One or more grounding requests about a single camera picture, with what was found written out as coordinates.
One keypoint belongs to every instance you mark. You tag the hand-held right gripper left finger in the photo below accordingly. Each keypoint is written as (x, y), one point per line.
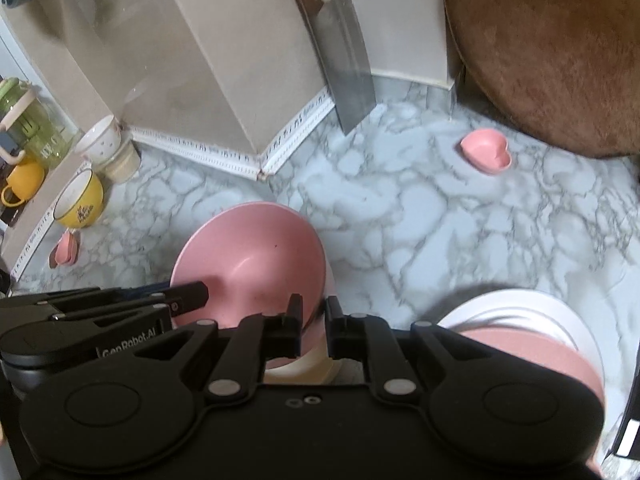
(296, 322)

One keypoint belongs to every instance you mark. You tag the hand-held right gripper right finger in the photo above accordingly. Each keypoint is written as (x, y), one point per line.
(332, 327)

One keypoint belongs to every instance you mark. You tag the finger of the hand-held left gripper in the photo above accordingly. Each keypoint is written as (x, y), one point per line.
(187, 296)
(65, 296)

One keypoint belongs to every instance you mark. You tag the cream bowl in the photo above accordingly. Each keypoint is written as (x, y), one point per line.
(300, 367)

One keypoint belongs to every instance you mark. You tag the pink bowl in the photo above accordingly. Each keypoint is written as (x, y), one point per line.
(245, 255)

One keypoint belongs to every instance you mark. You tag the large pink plate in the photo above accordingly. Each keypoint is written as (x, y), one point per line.
(550, 365)

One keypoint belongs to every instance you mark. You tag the white plate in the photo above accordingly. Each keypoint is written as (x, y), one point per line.
(565, 320)

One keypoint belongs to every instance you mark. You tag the small pink heart-shaped dish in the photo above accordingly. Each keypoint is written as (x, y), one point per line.
(65, 250)

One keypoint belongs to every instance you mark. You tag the yellow bowl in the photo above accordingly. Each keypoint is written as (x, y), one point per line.
(80, 205)

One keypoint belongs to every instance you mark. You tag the yellow mug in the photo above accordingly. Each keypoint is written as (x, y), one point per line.
(25, 182)

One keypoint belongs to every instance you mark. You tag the cream cup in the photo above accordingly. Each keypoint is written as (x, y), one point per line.
(124, 165)

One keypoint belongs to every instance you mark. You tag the white dotted bowl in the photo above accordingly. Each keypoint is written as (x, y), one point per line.
(100, 140)

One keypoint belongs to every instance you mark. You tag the green glass jug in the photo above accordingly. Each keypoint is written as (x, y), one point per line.
(40, 125)

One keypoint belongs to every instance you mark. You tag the black appliance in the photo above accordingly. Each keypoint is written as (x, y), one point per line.
(627, 430)

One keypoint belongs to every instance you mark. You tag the brown round cutting board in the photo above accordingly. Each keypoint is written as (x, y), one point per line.
(550, 50)

